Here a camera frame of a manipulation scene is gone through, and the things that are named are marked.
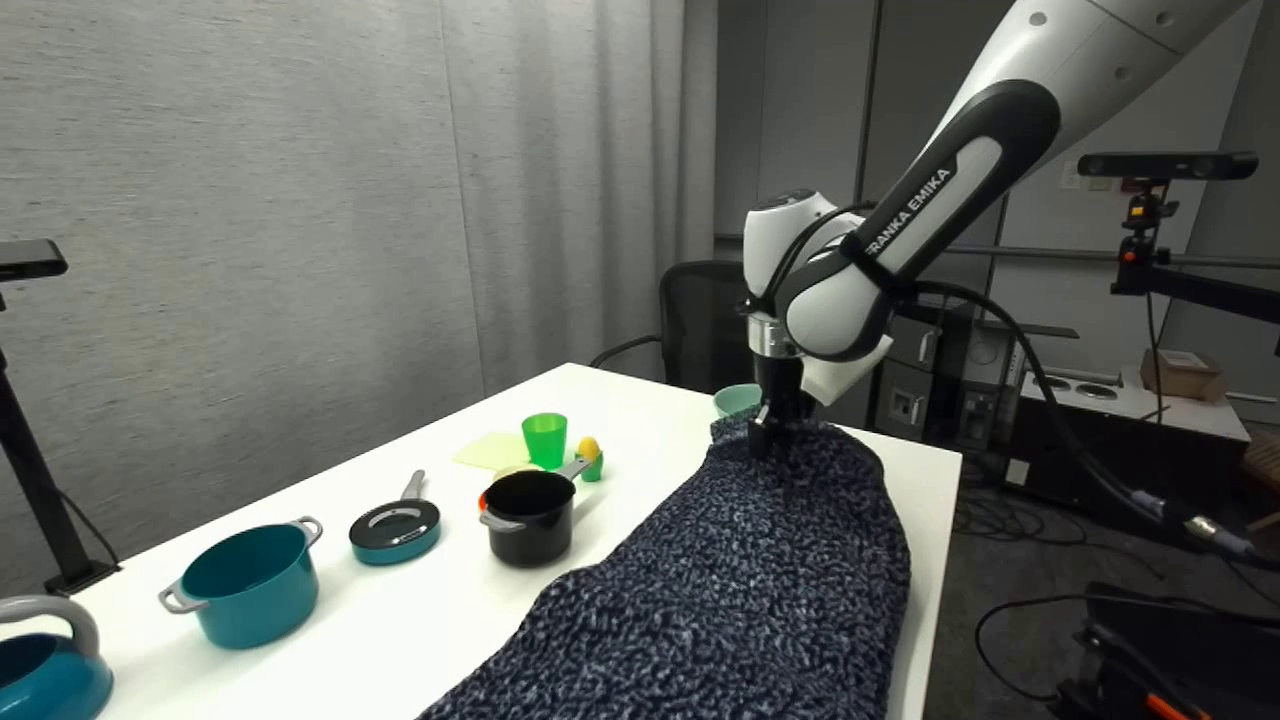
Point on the yellow green toy corn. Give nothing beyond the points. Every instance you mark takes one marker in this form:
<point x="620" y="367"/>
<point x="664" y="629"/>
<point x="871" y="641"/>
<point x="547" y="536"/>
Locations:
<point x="590" y="463"/>

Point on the brown cardboard box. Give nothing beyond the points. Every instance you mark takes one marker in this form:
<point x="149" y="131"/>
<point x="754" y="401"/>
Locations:
<point x="1185" y="377"/>

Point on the pale yellow plate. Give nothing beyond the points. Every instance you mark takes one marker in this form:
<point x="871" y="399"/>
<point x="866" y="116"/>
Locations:
<point x="485" y="452"/>

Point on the camera bar on boom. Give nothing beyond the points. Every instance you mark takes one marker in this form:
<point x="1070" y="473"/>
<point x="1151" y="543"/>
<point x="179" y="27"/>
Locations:
<point x="1164" y="165"/>

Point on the dark blue speckled fleece blanket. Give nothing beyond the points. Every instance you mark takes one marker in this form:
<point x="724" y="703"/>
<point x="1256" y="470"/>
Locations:
<point x="747" y="603"/>

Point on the black camera tripod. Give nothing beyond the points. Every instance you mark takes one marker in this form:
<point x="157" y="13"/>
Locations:
<point x="34" y="481"/>

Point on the black boom stand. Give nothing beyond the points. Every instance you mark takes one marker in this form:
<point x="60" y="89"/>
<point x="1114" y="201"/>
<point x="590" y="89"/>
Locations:
<point x="1203" y="287"/>

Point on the black equipment case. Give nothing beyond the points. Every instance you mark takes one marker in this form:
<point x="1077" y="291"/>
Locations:
<point x="1134" y="463"/>

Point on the black office chair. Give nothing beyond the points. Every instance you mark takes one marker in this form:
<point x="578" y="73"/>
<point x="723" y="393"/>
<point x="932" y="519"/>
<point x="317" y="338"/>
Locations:
<point x="701" y="326"/>

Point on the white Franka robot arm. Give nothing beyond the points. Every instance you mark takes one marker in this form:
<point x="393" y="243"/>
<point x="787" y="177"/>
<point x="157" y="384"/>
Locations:
<point x="932" y="201"/>

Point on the mint green bowl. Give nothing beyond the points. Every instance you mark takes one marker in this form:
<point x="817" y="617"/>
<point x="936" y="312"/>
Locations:
<point x="732" y="405"/>

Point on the green plastic cup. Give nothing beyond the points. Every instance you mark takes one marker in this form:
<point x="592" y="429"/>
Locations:
<point x="547" y="437"/>

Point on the grey computer towers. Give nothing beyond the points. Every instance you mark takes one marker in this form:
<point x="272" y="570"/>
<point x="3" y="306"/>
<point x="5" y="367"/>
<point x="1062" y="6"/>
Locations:
<point x="954" y="384"/>

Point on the teal cooking pot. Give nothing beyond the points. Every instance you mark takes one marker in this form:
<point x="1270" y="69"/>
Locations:
<point x="253" y="584"/>

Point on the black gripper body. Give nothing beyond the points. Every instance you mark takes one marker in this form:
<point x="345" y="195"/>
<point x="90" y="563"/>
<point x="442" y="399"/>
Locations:
<point x="787" y="384"/>

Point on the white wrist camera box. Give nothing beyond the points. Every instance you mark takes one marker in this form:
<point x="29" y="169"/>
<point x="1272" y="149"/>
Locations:
<point x="852" y="377"/>

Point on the small teal frying pan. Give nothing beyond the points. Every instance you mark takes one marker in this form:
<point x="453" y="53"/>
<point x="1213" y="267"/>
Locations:
<point x="393" y="529"/>

